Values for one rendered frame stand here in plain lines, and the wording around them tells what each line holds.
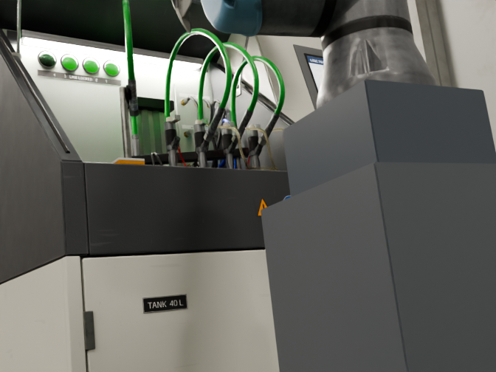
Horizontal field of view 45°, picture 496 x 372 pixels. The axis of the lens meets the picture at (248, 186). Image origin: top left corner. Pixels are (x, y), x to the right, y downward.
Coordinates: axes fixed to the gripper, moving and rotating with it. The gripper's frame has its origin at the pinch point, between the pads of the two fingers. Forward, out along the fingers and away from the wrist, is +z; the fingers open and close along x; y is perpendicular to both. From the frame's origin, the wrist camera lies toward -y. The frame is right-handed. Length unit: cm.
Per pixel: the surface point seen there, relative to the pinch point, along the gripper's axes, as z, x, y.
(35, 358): 54, -46, -11
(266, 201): 38.3, 1.7, 2.1
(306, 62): 0, 52, -37
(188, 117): 7, 18, -55
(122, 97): 7.8, -15.1, -16.3
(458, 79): -2, 231, -133
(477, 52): -12, 233, -117
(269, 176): 33.3, 4.4, 1.5
